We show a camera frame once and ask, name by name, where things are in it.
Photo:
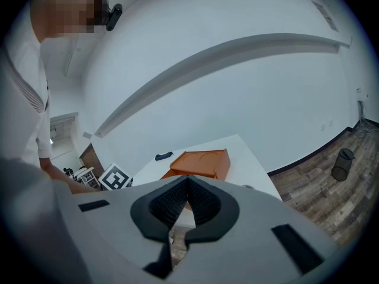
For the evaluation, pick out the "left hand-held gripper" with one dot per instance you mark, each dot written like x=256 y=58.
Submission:
x=114 y=177

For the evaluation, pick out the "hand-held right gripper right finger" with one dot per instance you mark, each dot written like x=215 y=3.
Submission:
x=251 y=241

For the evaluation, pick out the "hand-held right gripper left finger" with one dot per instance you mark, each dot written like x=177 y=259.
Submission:
x=118 y=217

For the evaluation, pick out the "orange box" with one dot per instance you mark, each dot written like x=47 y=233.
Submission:
x=201 y=164

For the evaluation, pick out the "person's left forearm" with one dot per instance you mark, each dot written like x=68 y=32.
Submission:
x=65 y=179

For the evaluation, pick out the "white shelf unit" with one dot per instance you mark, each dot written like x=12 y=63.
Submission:
x=86 y=176

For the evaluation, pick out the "brown wooden panel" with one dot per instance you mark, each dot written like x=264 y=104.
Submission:
x=91 y=158

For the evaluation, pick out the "black pencil case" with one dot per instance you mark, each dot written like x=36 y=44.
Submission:
x=163 y=156

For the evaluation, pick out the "small round metal dish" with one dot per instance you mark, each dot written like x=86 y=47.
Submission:
x=247 y=187

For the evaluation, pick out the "white table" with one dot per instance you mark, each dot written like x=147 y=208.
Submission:
x=245 y=161

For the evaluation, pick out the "person's white shirt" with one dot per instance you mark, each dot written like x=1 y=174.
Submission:
x=20 y=105

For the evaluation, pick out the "black mesh waste basket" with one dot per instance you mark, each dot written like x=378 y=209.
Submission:
x=342 y=164

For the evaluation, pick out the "person's head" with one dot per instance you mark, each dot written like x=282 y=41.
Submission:
x=50 y=13

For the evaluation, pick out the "white wall ledge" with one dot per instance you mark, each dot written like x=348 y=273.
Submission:
x=207 y=61

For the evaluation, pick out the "black head camera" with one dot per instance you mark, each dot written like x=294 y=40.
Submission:
x=114 y=18

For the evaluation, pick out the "wall sign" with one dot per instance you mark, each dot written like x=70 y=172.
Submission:
x=325 y=15

